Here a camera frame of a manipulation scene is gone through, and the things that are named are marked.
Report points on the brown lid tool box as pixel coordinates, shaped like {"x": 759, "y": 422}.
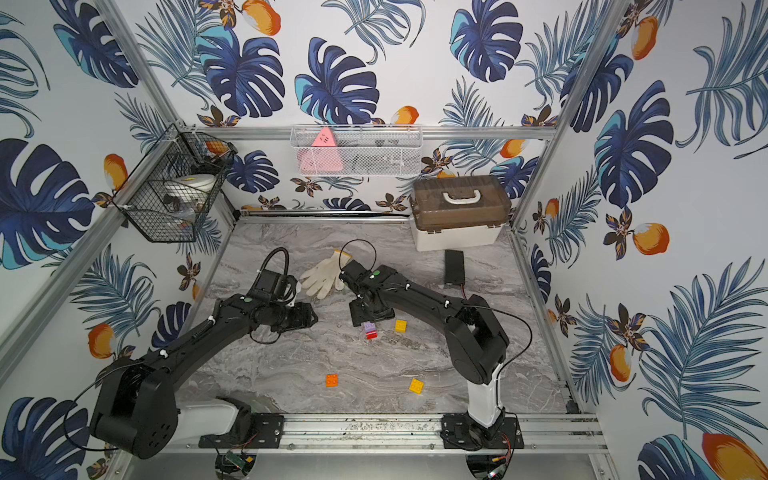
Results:
{"x": 458, "y": 212}

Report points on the black battery box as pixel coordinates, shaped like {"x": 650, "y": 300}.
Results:
{"x": 454, "y": 268}

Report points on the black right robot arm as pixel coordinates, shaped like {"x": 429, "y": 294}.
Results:
{"x": 477, "y": 343}

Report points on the black wire basket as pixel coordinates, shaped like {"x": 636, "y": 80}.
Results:
{"x": 176, "y": 184}

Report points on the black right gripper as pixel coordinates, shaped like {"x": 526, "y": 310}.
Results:
{"x": 358, "y": 317}

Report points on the yellow small lego brick front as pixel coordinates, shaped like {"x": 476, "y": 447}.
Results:
{"x": 416, "y": 386}

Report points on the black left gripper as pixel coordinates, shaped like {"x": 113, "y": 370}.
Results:
{"x": 297, "y": 315}

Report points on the white knit work glove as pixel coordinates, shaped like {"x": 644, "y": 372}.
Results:
{"x": 319, "y": 281}

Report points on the clear wall shelf tray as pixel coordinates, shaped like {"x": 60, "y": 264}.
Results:
{"x": 369, "y": 150}

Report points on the pink triangle object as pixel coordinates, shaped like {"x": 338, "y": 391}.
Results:
{"x": 322, "y": 157}

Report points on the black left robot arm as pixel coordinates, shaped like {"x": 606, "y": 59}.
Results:
{"x": 136, "y": 409}

